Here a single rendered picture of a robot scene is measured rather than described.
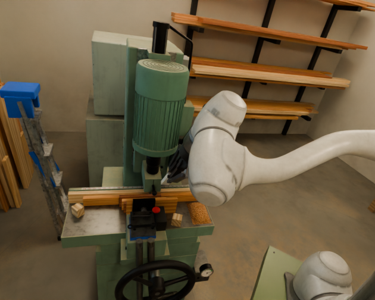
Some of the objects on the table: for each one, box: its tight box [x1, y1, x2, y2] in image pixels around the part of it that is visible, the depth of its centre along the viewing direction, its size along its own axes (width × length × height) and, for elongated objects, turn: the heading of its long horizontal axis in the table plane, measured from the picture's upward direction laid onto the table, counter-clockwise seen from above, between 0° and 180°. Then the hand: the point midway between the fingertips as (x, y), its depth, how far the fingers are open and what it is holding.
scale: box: [82, 185, 189, 190], centre depth 110 cm, size 50×1×1 cm, turn 89°
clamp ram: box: [132, 198, 156, 212], centre depth 97 cm, size 9×8×9 cm
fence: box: [68, 187, 189, 192], centre depth 111 cm, size 60×2×6 cm, turn 89°
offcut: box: [71, 202, 85, 218], centre depth 97 cm, size 4×3×4 cm
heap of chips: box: [186, 202, 212, 224], centre depth 108 cm, size 8×12×3 cm
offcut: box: [171, 213, 183, 227], centre depth 101 cm, size 4×4×4 cm
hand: (168, 179), depth 88 cm, fingers closed
